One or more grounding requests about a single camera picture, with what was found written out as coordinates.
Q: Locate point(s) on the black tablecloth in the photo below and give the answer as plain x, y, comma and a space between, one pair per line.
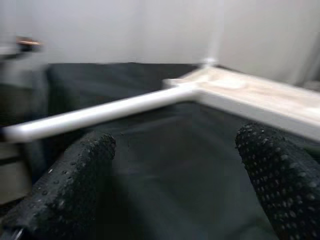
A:
112, 80

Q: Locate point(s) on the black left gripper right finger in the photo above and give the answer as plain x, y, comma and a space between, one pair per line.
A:
287, 187

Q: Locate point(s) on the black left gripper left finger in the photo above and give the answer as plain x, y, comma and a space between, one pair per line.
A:
62, 187

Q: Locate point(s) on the white plastic table top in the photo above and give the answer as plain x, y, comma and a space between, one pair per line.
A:
262, 100

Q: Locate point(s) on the black wok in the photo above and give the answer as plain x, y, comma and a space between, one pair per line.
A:
25, 45

